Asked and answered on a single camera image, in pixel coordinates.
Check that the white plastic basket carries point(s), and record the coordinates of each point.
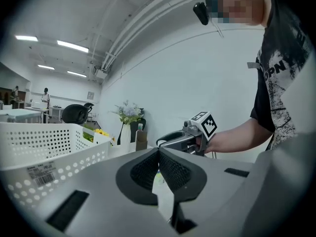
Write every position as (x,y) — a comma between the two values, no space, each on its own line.
(49,139)

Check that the tall clear plastic bottle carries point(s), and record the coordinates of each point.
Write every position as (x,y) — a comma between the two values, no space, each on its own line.
(140,128)

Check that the white ceiling pipes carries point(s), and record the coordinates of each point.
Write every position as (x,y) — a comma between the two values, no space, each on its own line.
(138,26)

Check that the white ceramic vase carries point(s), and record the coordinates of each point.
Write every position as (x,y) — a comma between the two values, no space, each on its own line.
(126,137)

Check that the ceiling light panel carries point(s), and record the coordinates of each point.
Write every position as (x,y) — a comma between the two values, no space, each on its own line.
(76,73)
(72,46)
(26,38)
(46,67)

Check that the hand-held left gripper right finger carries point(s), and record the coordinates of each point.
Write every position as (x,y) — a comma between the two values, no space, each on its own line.
(217,181)

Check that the person's right forearm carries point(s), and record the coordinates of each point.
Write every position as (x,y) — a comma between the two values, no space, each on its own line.
(234,139)

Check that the black white printed t-shirt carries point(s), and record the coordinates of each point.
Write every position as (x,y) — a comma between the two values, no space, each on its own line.
(279,95)

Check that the white desk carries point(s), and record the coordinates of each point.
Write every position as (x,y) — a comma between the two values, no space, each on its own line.
(45,111)

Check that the light blue top table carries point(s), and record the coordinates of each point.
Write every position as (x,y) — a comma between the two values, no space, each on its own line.
(19,112)

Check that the yellow sunflower bouquet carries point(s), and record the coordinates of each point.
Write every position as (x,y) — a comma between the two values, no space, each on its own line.
(98,133)

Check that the white wall air unit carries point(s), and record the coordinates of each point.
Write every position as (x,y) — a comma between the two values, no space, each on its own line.
(101,74)

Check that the person's right hand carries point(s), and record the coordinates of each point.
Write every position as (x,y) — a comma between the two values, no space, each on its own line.
(197,146)

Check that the person's head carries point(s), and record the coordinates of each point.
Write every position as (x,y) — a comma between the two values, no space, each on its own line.
(242,6)

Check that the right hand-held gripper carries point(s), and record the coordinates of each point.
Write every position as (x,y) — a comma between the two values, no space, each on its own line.
(208,125)

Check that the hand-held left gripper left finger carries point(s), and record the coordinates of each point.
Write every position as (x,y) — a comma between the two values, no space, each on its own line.
(103,194)

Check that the white table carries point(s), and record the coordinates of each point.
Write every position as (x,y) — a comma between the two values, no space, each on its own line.
(116,152)

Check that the black head-worn camera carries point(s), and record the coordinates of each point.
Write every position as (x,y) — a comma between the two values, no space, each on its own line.
(201,13)

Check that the small wall frame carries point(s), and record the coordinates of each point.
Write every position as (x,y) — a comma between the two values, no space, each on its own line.
(91,95)

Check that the black mesh office chair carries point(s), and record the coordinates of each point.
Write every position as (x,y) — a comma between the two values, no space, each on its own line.
(74,115)
(89,106)
(133,132)

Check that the pale blue flower bouquet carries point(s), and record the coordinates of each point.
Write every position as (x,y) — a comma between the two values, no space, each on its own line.
(128,112)

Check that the brown cardboard holder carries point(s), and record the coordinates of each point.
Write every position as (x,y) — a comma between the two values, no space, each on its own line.
(141,142)

